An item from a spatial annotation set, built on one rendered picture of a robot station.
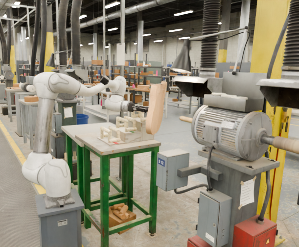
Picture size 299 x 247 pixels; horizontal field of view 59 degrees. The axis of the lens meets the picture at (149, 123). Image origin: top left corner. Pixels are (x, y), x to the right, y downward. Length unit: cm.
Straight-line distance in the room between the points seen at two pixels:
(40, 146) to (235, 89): 129
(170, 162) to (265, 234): 59
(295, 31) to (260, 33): 114
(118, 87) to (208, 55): 81
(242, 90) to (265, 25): 103
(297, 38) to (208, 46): 54
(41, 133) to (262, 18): 194
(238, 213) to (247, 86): 68
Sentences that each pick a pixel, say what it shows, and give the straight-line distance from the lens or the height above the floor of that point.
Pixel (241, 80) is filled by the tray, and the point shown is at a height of 153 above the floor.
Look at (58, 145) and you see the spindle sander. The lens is 390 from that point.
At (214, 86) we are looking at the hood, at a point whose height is 148.
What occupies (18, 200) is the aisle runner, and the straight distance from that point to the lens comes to 362.
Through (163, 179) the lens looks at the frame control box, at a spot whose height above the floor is 98.
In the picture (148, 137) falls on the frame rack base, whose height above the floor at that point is 95.
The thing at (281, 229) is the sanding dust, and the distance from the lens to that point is 324.
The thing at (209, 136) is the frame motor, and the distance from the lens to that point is 147.
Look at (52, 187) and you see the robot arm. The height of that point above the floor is 83.
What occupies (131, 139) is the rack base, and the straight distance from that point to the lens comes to 236.
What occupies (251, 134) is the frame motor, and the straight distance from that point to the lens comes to 138.
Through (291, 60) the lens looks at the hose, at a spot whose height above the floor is 163.
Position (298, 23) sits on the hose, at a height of 178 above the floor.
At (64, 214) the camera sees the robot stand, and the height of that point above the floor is 66.
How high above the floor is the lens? 157
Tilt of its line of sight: 11 degrees down
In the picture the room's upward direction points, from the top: 2 degrees clockwise
